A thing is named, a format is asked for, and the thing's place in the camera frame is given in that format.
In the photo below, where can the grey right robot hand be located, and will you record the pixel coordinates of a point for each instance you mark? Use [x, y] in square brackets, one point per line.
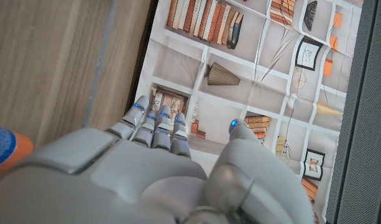
[115, 186]

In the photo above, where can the orange glue stick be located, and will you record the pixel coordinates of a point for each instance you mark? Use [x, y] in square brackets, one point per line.
[7, 147]

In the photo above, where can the printed bookshelf backdrop cloth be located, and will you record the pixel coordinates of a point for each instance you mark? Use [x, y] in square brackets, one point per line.
[240, 93]

